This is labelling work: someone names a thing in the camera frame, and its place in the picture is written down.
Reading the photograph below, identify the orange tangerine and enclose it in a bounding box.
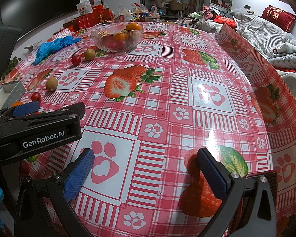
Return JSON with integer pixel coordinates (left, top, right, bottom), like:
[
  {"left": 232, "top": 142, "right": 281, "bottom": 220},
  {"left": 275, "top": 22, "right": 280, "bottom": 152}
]
[
  {"left": 125, "top": 23, "right": 141, "bottom": 31},
  {"left": 11, "top": 101, "right": 23, "bottom": 107}
]

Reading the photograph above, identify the white rectangular tray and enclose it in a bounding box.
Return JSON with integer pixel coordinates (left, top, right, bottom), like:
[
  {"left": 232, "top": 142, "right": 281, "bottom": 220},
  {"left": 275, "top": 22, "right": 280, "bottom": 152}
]
[{"left": 0, "top": 81, "right": 25, "bottom": 110}]

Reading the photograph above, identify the cherry tomato near tray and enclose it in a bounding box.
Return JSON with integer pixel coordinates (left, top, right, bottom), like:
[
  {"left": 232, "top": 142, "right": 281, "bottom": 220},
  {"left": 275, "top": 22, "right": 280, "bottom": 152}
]
[{"left": 31, "top": 92, "right": 41, "bottom": 103}]

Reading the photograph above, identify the brown longan mid table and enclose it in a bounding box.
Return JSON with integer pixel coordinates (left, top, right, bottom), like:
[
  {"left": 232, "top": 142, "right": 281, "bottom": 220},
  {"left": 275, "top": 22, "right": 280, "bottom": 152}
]
[{"left": 45, "top": 77, "right": 58, "bottom": 92}]

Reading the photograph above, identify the blue plastic gloves pile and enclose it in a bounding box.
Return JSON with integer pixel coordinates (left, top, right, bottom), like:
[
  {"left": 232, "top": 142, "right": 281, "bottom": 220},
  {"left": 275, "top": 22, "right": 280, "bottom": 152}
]
[{"left": 33, "top": 36, "right": 82, "bottom": 66}]

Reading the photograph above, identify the cherry tomato near bowl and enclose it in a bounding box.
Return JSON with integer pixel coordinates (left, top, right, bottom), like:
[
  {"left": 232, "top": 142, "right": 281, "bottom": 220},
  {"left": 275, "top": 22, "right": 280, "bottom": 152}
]
[{"left": 71, "top": 55, "right": 82, "bottom": 66}]

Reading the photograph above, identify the brown longan near bowl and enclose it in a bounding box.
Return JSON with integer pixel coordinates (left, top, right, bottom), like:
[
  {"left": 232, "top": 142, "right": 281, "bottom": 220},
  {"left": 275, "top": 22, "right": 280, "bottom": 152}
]
[{"left": 84, "top": 49, "right": 96, "bottom": 61}]

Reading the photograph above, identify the large black television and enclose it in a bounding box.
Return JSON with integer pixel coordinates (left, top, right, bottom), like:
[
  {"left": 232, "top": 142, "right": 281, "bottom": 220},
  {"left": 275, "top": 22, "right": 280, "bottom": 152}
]
[{"left": 0, "top": 0, "right": 80, "bottom": 32}]

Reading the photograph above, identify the red strawberry plaid tablecloth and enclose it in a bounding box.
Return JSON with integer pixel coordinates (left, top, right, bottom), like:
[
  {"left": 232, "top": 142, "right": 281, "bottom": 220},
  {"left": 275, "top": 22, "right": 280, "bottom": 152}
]
[{"left": 5, "top": 23, "right": 296, "bottom": 236}]

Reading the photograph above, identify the glass fruit bowl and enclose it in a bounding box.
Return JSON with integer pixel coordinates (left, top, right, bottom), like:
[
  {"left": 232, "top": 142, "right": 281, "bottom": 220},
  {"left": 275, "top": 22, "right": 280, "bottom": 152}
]
[{"left": 91, "top": 23, "right": 144, "bottom": 53}]

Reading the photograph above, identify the red gift boxes stack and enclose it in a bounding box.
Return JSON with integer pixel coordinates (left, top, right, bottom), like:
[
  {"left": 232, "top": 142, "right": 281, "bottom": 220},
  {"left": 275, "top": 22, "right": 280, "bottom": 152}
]
[{"left": 63, "top": 5, "right": 113, "bottom": 32}]

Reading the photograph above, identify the orange tangerine in bowl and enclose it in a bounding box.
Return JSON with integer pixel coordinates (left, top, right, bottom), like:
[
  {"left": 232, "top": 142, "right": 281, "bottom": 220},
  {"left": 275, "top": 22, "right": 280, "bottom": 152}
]
[{"left": 125, "top": 23, "right": 141, "bottom": 31}]

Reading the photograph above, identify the grey blanket covered sofa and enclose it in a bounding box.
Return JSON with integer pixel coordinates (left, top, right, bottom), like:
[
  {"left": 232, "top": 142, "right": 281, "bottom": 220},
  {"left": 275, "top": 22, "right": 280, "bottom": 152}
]
[{"left": 196, "top": 7, "right": 296, "bottom": 80}]

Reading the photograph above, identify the red embroidered cushion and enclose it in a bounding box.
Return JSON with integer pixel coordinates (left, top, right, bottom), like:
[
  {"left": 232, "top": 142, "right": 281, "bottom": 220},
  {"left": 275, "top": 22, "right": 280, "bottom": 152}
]
[{"left": 261, "top": 5, "right": 296, "bottom": 32}]

